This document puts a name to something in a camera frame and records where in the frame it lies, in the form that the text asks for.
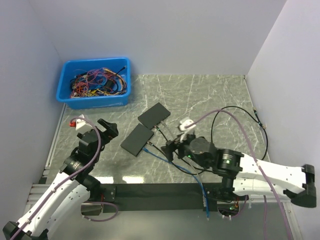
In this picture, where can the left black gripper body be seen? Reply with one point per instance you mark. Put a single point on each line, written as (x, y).
(104, 137)

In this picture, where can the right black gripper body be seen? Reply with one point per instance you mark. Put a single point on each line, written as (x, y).
(184, 147)

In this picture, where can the black ethernet cable short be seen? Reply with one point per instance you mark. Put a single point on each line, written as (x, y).
(196, 170)

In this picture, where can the black network switch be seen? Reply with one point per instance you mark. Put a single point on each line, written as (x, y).
(154, 116)
(137, 139)

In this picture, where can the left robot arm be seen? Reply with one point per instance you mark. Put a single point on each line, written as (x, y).
(72, 186)

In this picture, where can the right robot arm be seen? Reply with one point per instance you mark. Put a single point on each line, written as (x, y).
(242, 175)

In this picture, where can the blue plastic bin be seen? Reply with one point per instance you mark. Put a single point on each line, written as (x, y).
(95, 83)

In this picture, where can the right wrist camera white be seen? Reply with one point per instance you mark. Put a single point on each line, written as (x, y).
(186, 127)

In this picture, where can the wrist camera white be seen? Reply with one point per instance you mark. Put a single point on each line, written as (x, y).
(80, 126)
(186, 127)

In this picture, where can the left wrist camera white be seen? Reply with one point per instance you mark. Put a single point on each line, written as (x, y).
(80, 126)

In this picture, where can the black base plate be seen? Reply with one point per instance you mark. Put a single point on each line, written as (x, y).
(165, 196)

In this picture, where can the aluminium rail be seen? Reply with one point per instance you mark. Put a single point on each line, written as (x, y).
(37, 191)

